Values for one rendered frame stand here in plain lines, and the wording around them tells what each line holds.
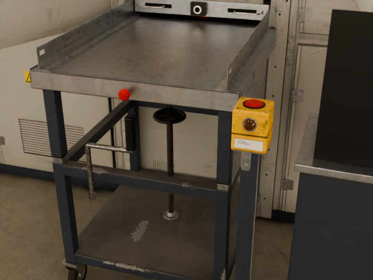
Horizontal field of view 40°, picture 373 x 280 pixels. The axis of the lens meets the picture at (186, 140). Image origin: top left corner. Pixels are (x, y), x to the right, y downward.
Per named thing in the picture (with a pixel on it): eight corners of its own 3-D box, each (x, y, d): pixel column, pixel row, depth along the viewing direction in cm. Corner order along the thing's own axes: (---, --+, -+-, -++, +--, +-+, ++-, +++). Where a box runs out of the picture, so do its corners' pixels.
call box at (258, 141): (266, 156, 112) (269, 113, 107) (230, 150, 114) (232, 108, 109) (271, 140, 118) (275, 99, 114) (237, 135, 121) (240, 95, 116)
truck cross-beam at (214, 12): (267, 20, 193) (269, 4, 190) (135, 11, 207) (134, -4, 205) (270, 18, 197) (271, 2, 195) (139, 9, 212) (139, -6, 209)
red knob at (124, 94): (127, 102, 138) (127, 91, 137) (116, 101, 139) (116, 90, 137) (134, 96, 142) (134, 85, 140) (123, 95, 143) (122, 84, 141)
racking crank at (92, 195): (86, 200, 159) (77, 112, 145) (91, 195, 162) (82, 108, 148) (137, 209, 155) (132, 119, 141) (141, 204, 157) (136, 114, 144)
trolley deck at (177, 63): (238, 113, 135) (239, 91, 132) (31, 88, 151) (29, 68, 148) (276, 43, 192) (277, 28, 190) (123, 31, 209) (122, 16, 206)
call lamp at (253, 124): (256, 135, 109) (257, 120, 107) (240, 133, 110) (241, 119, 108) (257, 132, 110) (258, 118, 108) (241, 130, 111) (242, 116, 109)
